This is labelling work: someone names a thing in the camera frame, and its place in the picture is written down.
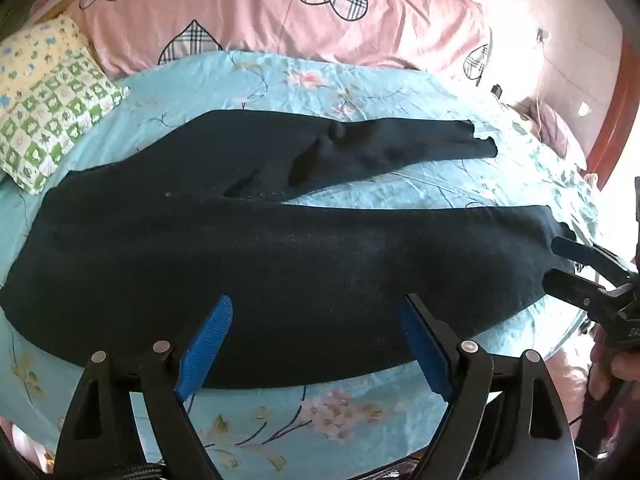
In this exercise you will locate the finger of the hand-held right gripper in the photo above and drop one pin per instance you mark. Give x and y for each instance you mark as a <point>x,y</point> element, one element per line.
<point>580,254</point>
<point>575,287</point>

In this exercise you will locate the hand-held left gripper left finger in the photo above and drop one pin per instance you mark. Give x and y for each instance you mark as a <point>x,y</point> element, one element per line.
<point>207,345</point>

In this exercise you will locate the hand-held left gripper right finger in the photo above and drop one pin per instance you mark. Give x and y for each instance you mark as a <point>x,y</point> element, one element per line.
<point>425,345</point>

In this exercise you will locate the black pants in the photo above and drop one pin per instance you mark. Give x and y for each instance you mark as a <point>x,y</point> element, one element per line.
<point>250,260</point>

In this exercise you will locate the person's right hand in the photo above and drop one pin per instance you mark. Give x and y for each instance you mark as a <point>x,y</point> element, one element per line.
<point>625,367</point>

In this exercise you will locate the blue floral bed sheet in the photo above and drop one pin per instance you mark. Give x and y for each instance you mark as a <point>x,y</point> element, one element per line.
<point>350,410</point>

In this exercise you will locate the lilac cloth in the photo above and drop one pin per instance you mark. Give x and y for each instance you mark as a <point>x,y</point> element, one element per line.
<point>555,130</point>

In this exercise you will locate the black charger plug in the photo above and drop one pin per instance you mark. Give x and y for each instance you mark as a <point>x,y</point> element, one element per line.
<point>497,91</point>

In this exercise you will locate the green checked pillow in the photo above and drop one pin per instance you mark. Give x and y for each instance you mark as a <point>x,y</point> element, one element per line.
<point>50,120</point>

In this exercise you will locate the pink quilt with plaid hearts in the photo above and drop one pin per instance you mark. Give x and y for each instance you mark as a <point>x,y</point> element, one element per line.
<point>240,10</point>

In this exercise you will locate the yellow patterned pillow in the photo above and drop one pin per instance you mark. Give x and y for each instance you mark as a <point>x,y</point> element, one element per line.
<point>35,50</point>

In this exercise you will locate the red wooden door frame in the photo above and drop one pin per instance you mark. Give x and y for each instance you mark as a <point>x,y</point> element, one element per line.
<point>620,110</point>

